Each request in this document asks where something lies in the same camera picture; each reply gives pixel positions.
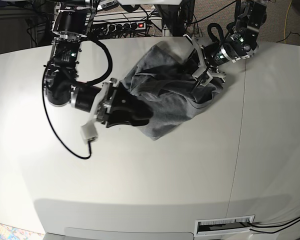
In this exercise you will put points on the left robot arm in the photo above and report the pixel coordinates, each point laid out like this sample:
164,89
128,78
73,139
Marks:
240,41

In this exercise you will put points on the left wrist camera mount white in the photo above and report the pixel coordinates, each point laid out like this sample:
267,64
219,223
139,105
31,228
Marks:
204,75

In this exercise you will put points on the black power strip red switch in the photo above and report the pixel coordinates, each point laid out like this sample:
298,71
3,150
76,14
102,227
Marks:
121,27

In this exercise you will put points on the grey T-shirt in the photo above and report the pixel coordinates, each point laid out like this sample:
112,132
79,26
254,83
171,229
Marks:
166,85

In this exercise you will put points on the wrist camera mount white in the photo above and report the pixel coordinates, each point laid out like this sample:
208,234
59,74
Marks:
204,75
88,131

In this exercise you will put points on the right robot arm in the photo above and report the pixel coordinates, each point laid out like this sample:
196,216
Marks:
72,27

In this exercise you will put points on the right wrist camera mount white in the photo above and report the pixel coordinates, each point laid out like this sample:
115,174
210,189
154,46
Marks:
88,131

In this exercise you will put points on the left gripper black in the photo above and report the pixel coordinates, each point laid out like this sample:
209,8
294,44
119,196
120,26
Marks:
217,55

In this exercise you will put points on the white table leg column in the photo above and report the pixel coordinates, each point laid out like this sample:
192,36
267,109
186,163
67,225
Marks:
165,28

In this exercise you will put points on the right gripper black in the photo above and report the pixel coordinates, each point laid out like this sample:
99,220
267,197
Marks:
119,107

